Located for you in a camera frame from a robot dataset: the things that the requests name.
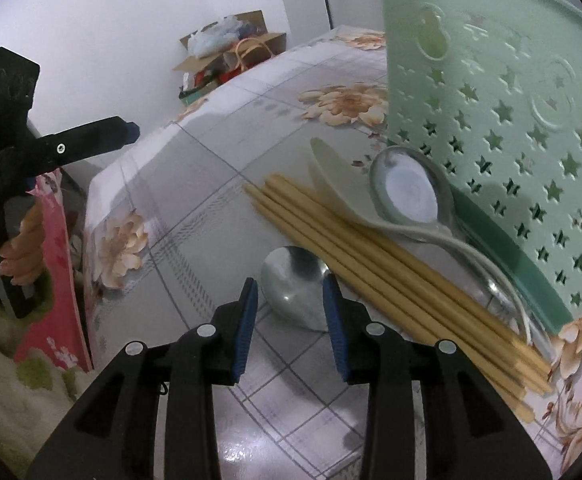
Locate steel spoon front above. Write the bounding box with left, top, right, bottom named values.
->
left=259, top=245, right=329, bottom=333

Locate steel spoon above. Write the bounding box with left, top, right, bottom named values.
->
left=259, top=245, right=329, bottom=333
left=369, top=146, right=528, bottom=322

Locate bamboo chopstick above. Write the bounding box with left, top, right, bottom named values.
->
left=270, top=173, right=552, bottom=386
left=242, top=182, right=535, bottom=424
left=244, top=184, right=526, bottom=400
left=263, top=179, right=554, bottom=395

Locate cream plastic rice paddle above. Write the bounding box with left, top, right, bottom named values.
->
left=311, top=138, right=533, bottom=344

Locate person's left hand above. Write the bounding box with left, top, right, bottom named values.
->
left=0, top=200, right=45, bottom=286

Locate floral plaid tablecloth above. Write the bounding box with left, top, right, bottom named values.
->
left=83, top=27, right=582, bottom=477

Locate teal gift bag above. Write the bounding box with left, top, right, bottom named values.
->
left=178, top=80, right=218, bottom=106

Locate pink floral bag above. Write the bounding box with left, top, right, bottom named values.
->
left=14, top=169, right=93, bottom=372

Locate open cardboard box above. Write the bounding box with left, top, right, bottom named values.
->
left=173, top=10, right=287, bottom=74

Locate green white fuzzy sleeve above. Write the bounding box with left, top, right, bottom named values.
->
left=0, top=272, right=96, bottom=479

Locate red paper gift bag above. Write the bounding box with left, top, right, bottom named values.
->
left=218, top=37, right=276, bottom=84

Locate mint green utensil holder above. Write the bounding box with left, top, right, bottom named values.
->
left=383, top=0, right=582, bottom=333

